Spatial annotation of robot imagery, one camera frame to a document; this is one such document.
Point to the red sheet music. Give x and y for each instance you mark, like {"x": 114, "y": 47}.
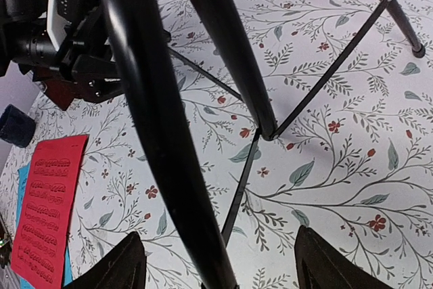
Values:
{"x": 38, "y": 253}

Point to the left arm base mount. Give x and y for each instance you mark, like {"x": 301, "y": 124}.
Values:
{"x": 5, "y": 246}

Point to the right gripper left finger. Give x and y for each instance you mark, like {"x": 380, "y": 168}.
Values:
{"x": 123, "y": 267}

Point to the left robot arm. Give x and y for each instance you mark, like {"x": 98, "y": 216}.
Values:
{"x": 24, "y": 37}

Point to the brown wooden metronome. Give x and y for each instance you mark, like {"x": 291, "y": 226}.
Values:
{"x": 62, "y": 92}

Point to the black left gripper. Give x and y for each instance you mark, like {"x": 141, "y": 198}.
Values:
{"x": 85, "y": 58}

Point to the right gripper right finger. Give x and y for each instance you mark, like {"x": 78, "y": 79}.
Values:
{"x": 320, "y": 265}

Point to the black music stand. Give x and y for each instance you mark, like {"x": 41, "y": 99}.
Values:
{"x": 356, "y": 165}

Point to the dark blue mug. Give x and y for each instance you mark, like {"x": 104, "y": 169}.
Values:
{"x": 17, "y": 128}

